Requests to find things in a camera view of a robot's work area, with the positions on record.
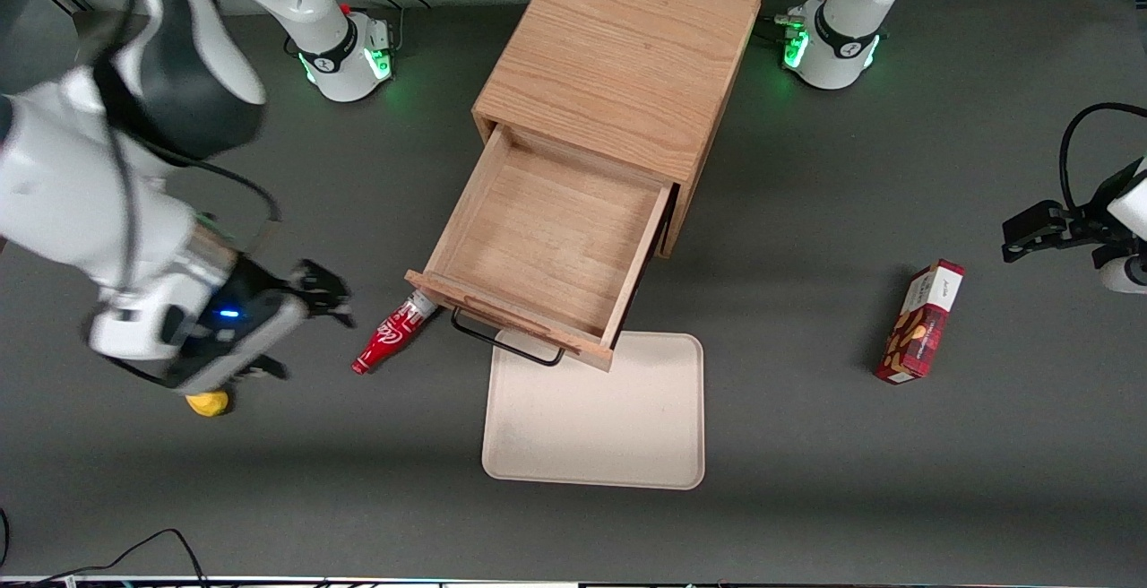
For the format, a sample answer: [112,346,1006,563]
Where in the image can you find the beige rectangular tray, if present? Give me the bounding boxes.
[482,330,706,491]

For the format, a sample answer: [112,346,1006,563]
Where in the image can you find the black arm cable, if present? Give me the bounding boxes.
[1059,102,1147,214]
[90,0,284,302]

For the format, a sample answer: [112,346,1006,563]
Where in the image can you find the wooden drawer with black handle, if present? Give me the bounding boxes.
[404,121,676,373]

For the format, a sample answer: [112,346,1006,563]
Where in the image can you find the oak wooden drawer cabinet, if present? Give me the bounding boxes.
[472,0,763,260]

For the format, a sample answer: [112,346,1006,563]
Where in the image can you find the red cola bottle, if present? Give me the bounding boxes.
[351,293,440,376]

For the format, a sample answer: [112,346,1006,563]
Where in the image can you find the red snack box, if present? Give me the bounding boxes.
[875,259,967,385]

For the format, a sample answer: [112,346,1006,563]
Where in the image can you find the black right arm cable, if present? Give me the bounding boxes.
[90,0,284,302]

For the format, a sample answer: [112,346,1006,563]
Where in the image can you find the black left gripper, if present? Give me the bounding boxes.
[1002,165,1132,264]

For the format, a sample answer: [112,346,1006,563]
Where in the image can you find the black left base cables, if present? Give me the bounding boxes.
[760,0,839,44]

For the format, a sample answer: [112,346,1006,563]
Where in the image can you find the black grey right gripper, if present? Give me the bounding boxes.
[166,255,355,396]

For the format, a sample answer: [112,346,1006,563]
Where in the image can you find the black floor cable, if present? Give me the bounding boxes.
[0,509,209,588]

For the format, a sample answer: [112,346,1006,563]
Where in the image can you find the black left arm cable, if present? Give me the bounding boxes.
[1059,102,1147,214]

